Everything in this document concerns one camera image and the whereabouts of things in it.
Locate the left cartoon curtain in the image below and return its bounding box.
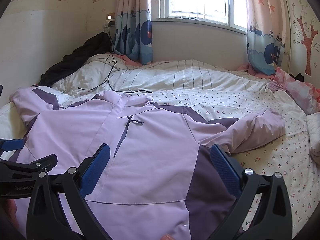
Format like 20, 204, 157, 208
114, 0, 153, 64

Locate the person's left hand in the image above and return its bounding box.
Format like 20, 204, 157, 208
1, 199, 19, 229

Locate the cherry print bed sheet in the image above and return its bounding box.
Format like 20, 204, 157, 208
60, 87, 316, 238

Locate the cartoon curtain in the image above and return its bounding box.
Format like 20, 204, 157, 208
114, 0, 153, 64
247, 0, 286, 76

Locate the right cartoon curtain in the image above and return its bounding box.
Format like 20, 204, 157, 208
247, 0, 286, 76

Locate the pink floral pillow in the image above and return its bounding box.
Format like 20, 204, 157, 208
267, 67, 319, 115

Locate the tree decorated wardrobe door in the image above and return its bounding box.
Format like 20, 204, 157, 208
286, 0, 319, 88

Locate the black charging cable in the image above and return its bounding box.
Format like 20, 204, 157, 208
77, 24, 153, 94

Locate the black garment by wall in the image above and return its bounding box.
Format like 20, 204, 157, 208
39, 32, 112, 87

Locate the window with white frame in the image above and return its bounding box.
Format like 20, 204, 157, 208
151, 0, 247, 32

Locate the wall power socket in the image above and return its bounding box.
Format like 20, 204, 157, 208
104, 12, 116, 28

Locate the white folded cloth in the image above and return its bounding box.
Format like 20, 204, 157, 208
306, 112, 320, 165

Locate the lilac and purple jacket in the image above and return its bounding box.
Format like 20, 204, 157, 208
10, 88, 285, 239

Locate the white striped duvet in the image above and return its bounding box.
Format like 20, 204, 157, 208
52, 53, 269, 97

